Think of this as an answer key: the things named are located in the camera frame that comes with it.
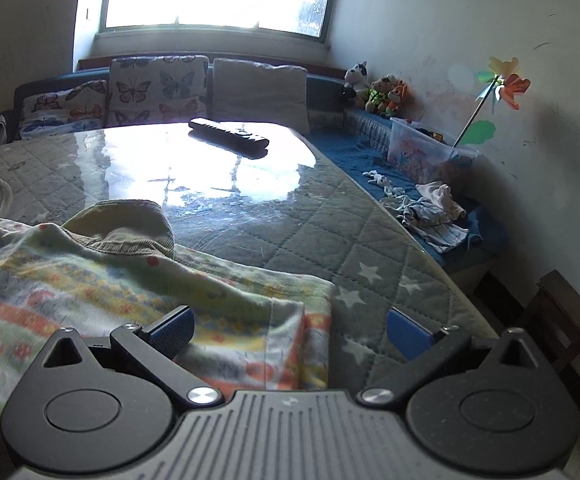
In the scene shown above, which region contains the brown bear plush toy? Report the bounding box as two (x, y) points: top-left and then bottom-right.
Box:
(365, 74), (397, 114)

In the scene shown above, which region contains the clear plastic storage box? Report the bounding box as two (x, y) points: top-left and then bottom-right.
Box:
(386, 118), (479, 188)

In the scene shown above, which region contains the colourful paper pinwheel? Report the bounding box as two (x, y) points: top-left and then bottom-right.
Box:
(453, 56), (531, 148)

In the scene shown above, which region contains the dark wooden stool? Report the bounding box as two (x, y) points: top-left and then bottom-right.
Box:
(525, 270), (580, 370)

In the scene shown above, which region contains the colourful patterned child shirt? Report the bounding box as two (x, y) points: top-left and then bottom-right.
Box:
(0, 200), (334, 413)

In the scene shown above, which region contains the plain beige cushion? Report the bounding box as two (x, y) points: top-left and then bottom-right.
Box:
(211, 58), (310, 136)

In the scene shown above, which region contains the pile of small clothes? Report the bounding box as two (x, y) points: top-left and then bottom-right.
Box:
(362, 170), (469, 254)

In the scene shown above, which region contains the black white plush toy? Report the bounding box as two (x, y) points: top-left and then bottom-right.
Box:
(342, 61), (369, 107)

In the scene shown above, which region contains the black remote control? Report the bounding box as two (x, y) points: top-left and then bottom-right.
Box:
(188, 118), (269, 157)

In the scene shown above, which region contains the lying butterfly cushion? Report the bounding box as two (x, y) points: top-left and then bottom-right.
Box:
(17, 79), (108, 140)

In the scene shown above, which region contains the blue sofa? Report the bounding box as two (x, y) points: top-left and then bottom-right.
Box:
(0, 67), (507, 273)

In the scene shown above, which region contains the orange plush toy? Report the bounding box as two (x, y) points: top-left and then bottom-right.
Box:
(384, 79), (408, 117)

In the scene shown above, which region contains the upright butterfly cushion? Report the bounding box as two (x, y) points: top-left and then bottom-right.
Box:
(106, 55), (210, 127)

